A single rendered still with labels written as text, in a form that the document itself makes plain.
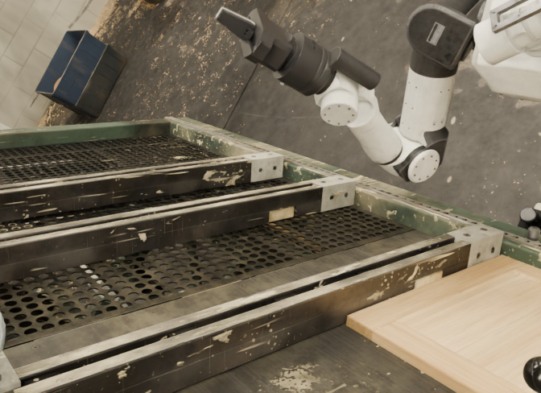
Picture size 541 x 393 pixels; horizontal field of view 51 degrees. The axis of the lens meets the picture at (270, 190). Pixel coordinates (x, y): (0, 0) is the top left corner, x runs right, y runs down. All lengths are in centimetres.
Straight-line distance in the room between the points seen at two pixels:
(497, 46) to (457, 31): 18
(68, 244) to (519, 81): 84
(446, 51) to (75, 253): 78
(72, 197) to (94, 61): 363
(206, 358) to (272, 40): 49
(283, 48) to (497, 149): 169
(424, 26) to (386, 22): 215
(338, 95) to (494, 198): 151
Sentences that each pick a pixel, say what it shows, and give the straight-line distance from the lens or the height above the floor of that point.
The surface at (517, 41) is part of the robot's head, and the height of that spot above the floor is 142.
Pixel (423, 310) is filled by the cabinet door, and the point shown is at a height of 119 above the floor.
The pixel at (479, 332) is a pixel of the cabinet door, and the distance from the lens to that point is 100.
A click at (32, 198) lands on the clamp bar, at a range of 141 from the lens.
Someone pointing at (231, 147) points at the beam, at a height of 90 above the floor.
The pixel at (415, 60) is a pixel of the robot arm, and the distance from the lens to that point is 113.
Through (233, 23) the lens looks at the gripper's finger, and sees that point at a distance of 95.
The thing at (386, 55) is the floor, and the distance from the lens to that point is 309.
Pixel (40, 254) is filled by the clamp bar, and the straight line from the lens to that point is 112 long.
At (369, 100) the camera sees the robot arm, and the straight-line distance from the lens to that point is 110.
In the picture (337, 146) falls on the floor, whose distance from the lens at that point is 294.
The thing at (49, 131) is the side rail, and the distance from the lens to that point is 215.
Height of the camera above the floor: 210
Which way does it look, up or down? 43 degrees down
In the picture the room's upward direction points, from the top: 58 degrees counter-clockwise
